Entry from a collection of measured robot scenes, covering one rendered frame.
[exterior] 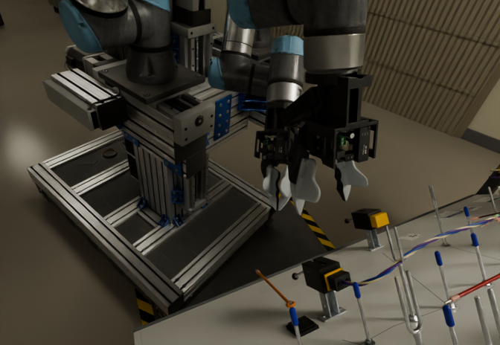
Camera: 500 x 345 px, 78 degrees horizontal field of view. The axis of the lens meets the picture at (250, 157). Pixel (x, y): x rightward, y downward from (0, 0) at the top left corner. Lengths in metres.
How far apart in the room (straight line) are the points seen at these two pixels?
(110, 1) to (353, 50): 0.56
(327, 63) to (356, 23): 0.05
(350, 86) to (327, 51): 0.05
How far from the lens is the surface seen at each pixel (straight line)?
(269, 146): 0.61
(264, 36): 1.28
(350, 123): 0.40
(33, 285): 2.00
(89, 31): 0.81
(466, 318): 0.58
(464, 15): 3.48
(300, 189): 0.46
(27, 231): 2.23
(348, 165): 0.49
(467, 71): 3.56
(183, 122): 0.87
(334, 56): 0.40
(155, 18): 0.89
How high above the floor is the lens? 1.58
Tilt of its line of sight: 39 degrees down
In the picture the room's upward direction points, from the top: 8 degrees clockwise
